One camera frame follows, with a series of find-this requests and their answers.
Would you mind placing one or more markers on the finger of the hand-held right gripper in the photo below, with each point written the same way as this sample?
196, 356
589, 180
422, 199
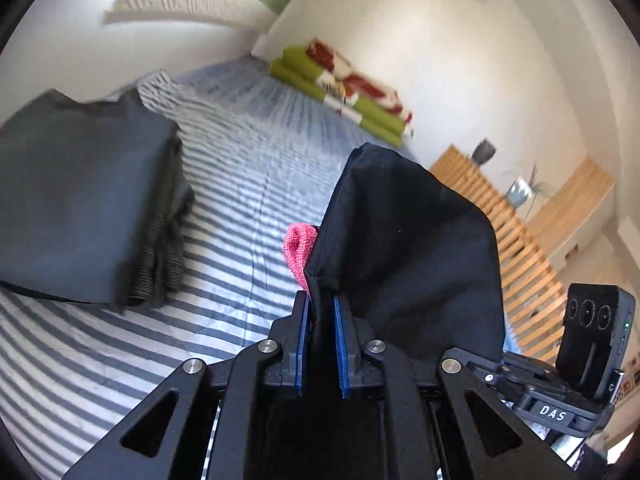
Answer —
530, 372

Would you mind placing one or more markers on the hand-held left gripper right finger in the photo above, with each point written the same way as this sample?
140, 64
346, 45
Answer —
342, 350

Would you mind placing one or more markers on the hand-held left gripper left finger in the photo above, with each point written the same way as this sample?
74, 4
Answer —
299, 350

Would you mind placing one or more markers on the black pants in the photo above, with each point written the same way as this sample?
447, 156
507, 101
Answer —
410, 250

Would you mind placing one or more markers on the dark mesh folded garment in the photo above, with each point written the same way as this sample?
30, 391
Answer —
165, 260

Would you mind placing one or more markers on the white potted plant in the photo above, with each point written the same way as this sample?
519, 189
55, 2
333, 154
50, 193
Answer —
519, 190

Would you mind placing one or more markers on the striped bed quilt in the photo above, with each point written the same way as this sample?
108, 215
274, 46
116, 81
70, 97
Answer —
250, 185

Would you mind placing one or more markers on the red floral folded blanket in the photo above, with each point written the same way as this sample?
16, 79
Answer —
370, 87

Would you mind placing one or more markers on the black folded garment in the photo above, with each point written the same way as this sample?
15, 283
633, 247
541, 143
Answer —
75, 200

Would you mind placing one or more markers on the green folded quilt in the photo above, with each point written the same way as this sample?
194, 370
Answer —
300, 77

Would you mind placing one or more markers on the wooden slatted bed rail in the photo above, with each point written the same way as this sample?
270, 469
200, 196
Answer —
525, 270

